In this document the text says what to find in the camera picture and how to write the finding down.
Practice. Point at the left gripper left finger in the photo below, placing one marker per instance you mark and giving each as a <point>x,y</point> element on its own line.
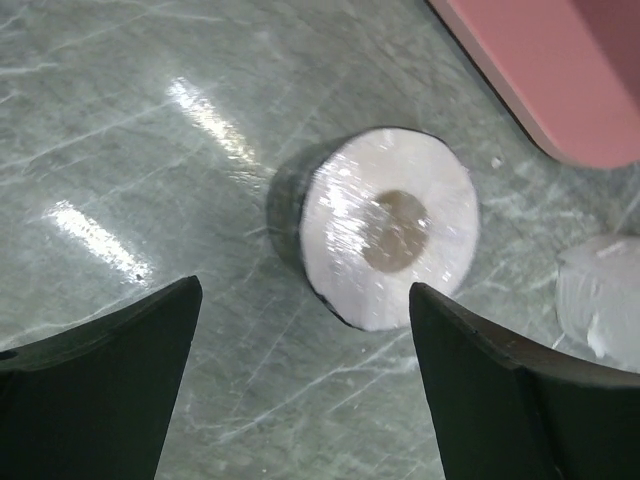
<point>95,401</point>

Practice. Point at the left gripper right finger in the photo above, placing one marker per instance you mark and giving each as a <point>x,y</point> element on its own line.
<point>506,407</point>

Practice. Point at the black label roll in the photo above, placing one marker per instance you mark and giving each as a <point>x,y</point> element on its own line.
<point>364,217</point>

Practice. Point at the pink three-tier shelf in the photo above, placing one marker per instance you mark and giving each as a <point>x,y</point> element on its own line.
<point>567,70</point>

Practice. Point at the white paper towel roll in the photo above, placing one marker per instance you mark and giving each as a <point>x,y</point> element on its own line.
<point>597,297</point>

